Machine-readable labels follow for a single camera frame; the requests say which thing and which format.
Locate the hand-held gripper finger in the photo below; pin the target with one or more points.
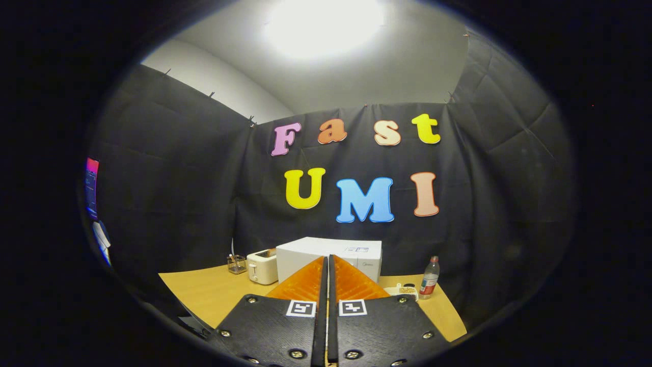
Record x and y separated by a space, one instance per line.
332 316
320 316

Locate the white toaster oven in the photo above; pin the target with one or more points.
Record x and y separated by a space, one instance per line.
305 255

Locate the white bread toaster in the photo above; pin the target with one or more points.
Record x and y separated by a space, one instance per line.
261 269

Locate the divided white snack dish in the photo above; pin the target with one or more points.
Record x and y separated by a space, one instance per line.
405 291

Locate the clear water bottle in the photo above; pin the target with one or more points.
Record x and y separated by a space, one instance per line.
429 283

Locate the white and blue object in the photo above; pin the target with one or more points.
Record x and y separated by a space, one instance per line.
102 240

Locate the glowing screen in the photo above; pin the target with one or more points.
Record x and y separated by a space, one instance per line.
91 186

